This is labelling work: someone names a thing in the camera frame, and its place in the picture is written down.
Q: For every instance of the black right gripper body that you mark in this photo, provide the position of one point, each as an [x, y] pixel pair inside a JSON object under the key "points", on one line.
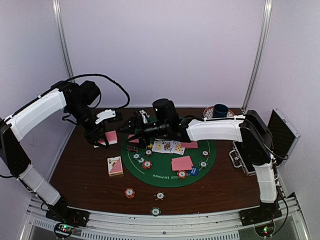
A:
{"points": [[152, 130]]}

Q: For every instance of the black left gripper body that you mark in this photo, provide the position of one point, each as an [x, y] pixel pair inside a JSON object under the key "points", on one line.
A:
{"points": [[88, 132]]}

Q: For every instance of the red backed card gripper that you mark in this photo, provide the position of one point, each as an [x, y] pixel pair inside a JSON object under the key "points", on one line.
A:
{"points": [[136, 141]]}

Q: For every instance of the red backed card deck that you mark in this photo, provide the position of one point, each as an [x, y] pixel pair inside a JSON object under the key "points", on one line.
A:
{"points": [[111, 137]]}

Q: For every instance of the queen face up card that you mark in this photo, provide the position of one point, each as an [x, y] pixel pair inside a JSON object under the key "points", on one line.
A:
{"points": [[167, 147]]}

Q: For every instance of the red 5 chip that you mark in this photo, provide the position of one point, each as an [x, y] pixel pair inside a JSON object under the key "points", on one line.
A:
{"points": [[181, 174], [147, 164]]}

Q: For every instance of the face down cards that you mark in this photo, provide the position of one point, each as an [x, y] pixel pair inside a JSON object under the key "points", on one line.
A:
{"points": [[182, 163], [189, 145]]}

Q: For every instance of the red chip stack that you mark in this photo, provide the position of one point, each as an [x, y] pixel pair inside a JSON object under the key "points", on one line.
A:
{"points": [[129, 193]]}

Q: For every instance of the brown 100 chip stack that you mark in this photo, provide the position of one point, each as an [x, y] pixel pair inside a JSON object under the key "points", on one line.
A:
{"points": [[159, 196]]}

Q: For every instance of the green 20 chip stack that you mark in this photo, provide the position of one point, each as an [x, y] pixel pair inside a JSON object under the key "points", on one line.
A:
{"points": [[155, 211]]}

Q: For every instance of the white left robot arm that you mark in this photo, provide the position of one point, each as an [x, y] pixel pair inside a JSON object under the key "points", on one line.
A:
{"points": [[16, 131]]}

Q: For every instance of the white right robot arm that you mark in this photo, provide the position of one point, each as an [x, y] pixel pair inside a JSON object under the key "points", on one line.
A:
{"points": [[191, 128]]}

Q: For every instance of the black red triangular dealer button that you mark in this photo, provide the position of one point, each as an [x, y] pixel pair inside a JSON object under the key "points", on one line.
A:
{"points": [[132, 148]]}

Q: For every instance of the playing card box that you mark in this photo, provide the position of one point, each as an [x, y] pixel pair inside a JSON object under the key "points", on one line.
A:
{"points": [[115, 167]]}

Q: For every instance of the round green poker mat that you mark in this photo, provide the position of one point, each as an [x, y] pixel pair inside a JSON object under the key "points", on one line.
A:
{"points": [[161, 174]]}

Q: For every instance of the patterned saucer plate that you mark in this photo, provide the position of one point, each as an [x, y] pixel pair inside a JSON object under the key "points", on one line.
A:
{"points": [[208, 113]]}

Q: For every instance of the blue small blind button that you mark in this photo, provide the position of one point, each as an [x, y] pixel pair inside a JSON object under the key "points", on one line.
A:
{"points": [[194, 171]]}

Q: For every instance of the dark blue mug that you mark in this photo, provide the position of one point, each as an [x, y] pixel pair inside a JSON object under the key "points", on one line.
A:
{"points": [[220, 111]]}

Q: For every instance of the aluminium poker chip case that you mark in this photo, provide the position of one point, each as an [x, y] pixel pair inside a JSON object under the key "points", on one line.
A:
{"points": [[264, 143]]}

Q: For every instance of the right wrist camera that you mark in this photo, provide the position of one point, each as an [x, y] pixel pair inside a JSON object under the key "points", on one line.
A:
{"points": [[144, 116]]}

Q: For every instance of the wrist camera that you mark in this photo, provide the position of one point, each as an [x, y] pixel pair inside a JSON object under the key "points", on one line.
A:
{"points": [[144, 116], [111, 116]]}

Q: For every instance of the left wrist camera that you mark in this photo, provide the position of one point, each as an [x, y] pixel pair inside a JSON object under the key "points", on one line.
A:
{"points": [[111, 116]]}

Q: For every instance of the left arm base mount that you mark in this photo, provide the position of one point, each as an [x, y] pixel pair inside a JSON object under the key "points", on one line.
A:
{"points": [[67, 218]]}

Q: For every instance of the aluminium table front rail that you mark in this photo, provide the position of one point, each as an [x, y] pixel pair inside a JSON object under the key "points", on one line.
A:
{"points": [[223, 225]]}

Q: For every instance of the left aluminium frame post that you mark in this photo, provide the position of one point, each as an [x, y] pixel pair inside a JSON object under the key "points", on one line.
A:
{"points": [[62, 38]]}

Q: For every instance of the aluminium frame post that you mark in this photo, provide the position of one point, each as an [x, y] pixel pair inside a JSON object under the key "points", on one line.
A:
{"points": [[264, 30], [62, 38]]}

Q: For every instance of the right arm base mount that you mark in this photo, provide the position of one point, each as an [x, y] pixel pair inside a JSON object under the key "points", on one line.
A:
{"points": [[262, 218]]}

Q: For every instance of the right aluminium frame post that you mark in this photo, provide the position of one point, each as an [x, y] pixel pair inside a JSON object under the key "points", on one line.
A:
{"points": [[264, 30]]}

